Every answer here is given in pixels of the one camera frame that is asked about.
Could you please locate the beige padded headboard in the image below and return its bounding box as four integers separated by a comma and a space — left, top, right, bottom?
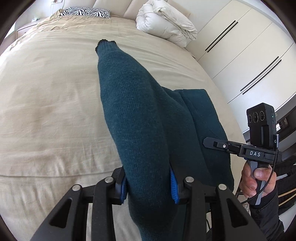
92, 0, 193, 19

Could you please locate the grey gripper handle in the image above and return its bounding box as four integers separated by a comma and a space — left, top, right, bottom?
247, 160, 269, 205

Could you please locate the white wardrobe with black handles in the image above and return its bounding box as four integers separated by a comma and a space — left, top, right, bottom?
186, 0, 296, 112

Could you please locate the bed with beige sheet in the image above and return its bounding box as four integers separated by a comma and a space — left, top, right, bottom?
1, 16, 244, 240

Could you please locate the black sleeved right forearm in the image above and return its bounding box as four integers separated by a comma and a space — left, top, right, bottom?
249, 187, 285, 240

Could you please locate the black backpack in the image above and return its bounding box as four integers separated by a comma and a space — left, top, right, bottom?
275, 156, 295, 215

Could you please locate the folded white duvet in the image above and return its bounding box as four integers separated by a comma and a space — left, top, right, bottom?
136, 1, 198, 48

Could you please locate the white bedside table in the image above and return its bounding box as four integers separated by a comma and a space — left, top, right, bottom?
16, 19, 43, 39

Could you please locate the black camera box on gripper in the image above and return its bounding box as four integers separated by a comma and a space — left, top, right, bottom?
246, 103, 278, 150

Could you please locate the zebra print pillow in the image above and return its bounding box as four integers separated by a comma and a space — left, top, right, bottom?
60, 6, 111, 19

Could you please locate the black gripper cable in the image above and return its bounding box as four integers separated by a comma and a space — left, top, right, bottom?
233, 133, 280, 204

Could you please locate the dark teal knit sweater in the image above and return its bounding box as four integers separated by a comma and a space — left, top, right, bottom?
96, 40, 234, 240

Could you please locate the person's right hand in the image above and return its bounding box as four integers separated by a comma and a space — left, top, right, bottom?
239, 162, 276, 198

